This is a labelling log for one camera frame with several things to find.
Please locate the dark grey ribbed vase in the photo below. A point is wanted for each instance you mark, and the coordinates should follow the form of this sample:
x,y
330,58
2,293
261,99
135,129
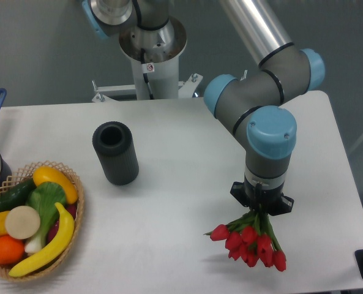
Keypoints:
x,y
113,144

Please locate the yellow banana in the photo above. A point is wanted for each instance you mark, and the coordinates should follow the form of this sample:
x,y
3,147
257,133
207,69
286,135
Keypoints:
x,y
52,250

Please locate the green cucumber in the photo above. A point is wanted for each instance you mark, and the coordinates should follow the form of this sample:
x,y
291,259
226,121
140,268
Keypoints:
x,y
16,195

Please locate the orange fruit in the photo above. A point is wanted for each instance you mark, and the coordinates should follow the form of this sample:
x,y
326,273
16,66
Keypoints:
x,y
11,250

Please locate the green bok choy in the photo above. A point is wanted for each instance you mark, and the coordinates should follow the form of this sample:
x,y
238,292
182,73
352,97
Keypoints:
x,y
42,199

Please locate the yellow squash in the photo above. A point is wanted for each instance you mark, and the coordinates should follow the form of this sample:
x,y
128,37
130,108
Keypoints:
x,y
49,174

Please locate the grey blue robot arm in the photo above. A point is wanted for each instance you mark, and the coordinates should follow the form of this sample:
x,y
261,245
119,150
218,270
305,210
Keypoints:
x,y
249,108

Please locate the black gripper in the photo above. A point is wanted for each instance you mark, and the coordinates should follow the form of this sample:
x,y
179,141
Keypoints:
x,y
270,201

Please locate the red tulip bouquet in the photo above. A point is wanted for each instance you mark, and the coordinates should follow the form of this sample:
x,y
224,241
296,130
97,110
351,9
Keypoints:
x,y
251,238

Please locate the beige round slice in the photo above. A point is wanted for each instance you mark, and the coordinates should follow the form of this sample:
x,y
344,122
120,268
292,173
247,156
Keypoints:
x,y
22,222

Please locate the woven wicker basket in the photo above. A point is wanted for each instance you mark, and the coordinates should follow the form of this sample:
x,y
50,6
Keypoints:
x,y
25,173

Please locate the dark red vegetable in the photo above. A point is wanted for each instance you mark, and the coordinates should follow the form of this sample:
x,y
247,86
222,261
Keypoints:
x,y
72,209

